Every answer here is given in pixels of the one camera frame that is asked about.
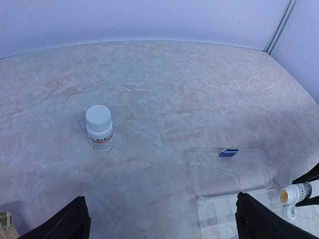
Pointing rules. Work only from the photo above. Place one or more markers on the right aluminium frame post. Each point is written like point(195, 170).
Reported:
point(280, 26)

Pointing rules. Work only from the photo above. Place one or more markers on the clear plastic pill organizer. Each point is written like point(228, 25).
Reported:
point(218, 175)

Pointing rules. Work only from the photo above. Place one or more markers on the woven bamboo tray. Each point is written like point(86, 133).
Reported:
point(7, 228)

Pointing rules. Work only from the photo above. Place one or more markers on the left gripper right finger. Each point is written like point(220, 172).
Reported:
point(255, 221)

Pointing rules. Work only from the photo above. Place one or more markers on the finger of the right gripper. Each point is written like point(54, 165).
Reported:
point(310, 176)
point(306, 200)

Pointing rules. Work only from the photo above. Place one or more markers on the white bottle cap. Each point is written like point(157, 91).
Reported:
point(289, 212)

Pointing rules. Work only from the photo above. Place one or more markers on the white pill bottle with cap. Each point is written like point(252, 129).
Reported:
point(99, 127)

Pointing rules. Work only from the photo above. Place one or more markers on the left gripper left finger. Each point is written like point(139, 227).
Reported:
point(71, 222)

